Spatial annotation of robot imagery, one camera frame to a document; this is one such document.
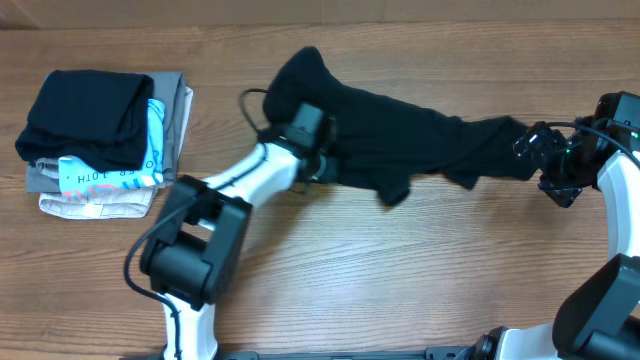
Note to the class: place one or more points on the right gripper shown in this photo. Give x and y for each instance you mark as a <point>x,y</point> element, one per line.
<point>565,191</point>

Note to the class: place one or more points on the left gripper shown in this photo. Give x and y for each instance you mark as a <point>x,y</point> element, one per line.
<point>329,170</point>

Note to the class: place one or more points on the black t-shirt with logo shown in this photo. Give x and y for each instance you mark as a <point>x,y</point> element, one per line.
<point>381,142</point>

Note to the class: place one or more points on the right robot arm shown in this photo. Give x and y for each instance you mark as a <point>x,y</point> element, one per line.
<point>595,321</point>

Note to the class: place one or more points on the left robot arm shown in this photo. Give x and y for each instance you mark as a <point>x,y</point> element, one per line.
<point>188,257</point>

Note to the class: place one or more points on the folded gray garment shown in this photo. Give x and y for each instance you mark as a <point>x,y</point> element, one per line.
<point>171,90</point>

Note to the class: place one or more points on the folded beige garment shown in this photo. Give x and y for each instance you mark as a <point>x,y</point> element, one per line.
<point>119,204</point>

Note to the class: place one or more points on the folded black garment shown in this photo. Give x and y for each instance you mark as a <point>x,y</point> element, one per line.
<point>97,116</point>

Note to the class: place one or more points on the folded light blue printed shirt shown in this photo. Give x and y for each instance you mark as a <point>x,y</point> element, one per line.
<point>78,179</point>

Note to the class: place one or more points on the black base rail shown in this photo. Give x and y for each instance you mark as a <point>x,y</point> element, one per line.
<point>430,353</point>

